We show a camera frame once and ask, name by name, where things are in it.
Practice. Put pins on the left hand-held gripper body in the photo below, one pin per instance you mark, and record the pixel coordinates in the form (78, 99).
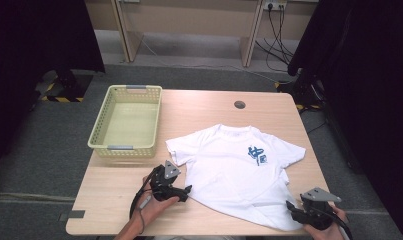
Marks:
(162, 190)

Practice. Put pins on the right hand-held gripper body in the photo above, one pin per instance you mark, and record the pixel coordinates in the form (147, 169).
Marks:
(317, 215)

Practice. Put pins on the white t-shirt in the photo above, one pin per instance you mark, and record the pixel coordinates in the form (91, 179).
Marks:
(235, 176)

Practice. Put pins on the person's left hand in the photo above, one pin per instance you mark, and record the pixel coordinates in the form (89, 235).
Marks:
(154, 210)

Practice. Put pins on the person's right hand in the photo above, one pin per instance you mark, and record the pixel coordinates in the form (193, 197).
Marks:
(330, 233)

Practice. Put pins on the grey left gripper plug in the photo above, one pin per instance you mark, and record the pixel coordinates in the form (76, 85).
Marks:
(145, 202)

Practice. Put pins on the person's light clothing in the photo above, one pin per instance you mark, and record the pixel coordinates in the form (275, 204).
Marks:
(195, 238)

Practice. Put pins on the pale green plastic basket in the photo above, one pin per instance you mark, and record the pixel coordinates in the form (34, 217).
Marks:
(130, 125)

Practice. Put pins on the grey floor tape strip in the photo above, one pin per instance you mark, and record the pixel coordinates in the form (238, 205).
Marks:
(74, 214)

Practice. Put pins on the stand base with hazard tape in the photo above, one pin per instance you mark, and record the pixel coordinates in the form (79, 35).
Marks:
(67, 88)
(304, 95)

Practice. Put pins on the black curtain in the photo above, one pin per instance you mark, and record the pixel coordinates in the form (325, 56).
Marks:
(29, 66)
(372, 100)

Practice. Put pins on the beige wooden desk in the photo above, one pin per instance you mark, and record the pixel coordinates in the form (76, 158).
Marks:
(189, 16)

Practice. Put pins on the white wall power strip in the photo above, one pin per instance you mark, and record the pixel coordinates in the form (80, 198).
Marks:
(275, 4)

